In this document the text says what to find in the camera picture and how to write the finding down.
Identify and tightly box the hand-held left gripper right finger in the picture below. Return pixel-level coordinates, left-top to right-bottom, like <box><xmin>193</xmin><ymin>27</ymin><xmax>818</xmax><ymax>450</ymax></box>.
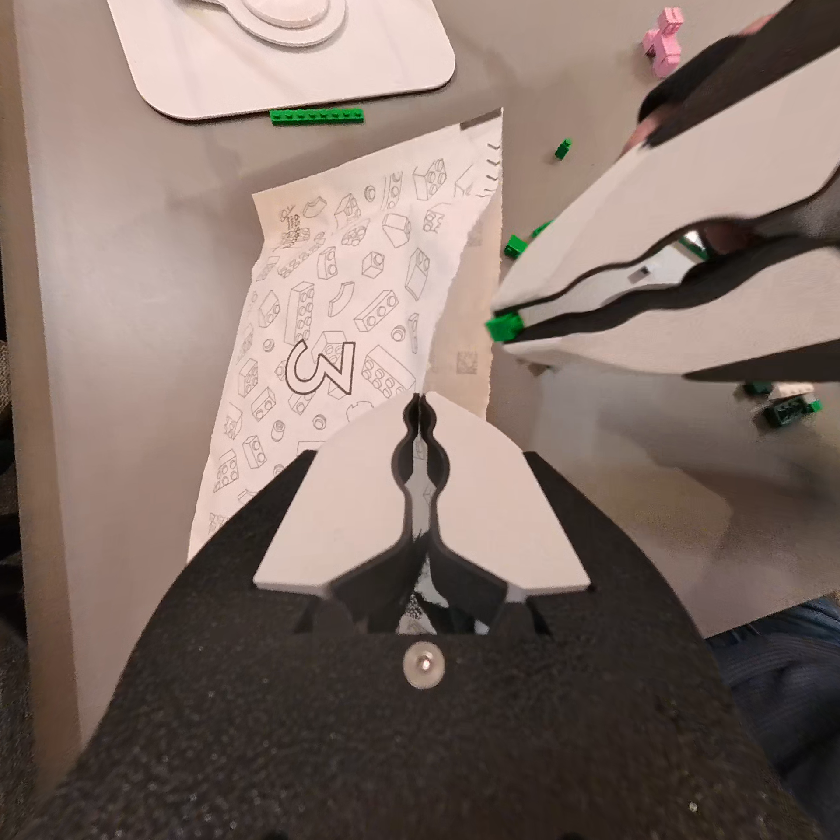
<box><xmin>423</xmin><ymin>392</ymin><xmax>592</xmax><ymax>634</ymax></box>

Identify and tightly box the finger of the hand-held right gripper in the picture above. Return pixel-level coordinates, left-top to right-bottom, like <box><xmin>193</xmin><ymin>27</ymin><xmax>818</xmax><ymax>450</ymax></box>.
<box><xmin>502</xmin><ymin>235</ymin><xmax>840</xmax><ymax>385</ymax></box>
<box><xmin>492</xmin><ymin>62</ymin><xmax>840</xmax><ymax>329</ymax></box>

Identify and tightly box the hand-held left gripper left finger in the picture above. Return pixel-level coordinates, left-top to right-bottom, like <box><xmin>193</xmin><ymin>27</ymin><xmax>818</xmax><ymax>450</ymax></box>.
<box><xmin>252</xmin><ymin>392</ymin><xmax>424</xmax><ymax>634</ymax></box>

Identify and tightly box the brick-print white paper bag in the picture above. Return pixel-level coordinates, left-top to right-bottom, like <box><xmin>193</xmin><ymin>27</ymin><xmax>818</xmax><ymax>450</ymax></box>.
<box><xmin>187</xmin><ymin>108</ymin><xmax>506</xmax><ymax>565</ymax></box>

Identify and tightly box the grey desk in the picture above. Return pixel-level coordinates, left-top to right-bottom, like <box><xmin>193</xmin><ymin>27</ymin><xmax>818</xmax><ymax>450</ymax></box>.
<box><xmin>10</xmin><ymin>0</ymin><xmax>840</xmax><ymax>795</ymax></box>

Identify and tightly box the person's right hand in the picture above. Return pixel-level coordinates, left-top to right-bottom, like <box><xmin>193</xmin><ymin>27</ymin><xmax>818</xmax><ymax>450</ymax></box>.
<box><xmin>700</xmin><ymin>220</ymin><xmax>752</xmax><ymax>254</ymax></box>

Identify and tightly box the pink brick piece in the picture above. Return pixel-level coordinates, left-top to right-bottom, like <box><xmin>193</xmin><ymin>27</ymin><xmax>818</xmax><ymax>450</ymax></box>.
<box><xmin>642</xmin><ymin>7</ymin><xmax>685</xmax><ymax>80</ymax></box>

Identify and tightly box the dark green brick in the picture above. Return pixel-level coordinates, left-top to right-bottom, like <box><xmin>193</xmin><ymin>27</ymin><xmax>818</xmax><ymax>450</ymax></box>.
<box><xmin>761</xmin><ymin>398</ymin><xmax>825</xmax><ymax>429</ymax></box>

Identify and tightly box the person's leg in blue trousers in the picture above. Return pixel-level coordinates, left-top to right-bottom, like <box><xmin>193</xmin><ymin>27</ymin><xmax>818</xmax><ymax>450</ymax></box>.
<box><xmin>705</xmin><ymin>597</ymin><xmax>840</xmax><ymax>811</ymax></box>

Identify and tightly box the long thin green plate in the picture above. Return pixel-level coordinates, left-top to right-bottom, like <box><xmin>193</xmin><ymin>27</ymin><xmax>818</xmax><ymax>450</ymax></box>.
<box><xmin>269</xmin><ymin>108</ymin><xmax>364</xmax><ymax>127</ymax></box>

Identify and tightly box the white booklet stand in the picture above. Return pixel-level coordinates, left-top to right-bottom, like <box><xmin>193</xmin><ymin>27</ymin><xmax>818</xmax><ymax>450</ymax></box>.
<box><xmin>105</xmin><ymin>0</ymin><xmax>457</xmax><ymax>123</ymax></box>

